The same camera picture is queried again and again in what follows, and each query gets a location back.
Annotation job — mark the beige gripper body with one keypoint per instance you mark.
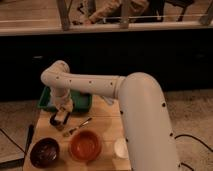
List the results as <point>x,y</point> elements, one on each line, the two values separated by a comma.
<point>63,110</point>

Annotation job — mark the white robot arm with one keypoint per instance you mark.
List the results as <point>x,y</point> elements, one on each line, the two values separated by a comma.
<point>145,118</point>

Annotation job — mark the metal cup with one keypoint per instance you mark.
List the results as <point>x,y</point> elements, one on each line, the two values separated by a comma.
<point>59,125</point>

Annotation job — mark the white cup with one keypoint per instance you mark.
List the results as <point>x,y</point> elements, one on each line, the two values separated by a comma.
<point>120,148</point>

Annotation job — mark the green plastic tray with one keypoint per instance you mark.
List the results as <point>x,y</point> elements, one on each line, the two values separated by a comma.
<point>82,102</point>

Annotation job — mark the black marker pen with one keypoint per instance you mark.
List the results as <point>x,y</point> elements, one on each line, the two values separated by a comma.
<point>29,137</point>

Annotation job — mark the orange bowl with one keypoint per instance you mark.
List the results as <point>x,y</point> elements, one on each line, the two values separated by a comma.
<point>85,146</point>

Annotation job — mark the wooden board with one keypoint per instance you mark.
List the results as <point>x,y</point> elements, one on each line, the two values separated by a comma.
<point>106,122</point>

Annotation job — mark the dark brown bowl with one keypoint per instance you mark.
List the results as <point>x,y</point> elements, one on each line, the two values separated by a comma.
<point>44,153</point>

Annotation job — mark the person in background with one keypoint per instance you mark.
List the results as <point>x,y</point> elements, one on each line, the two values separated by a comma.
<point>139,11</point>

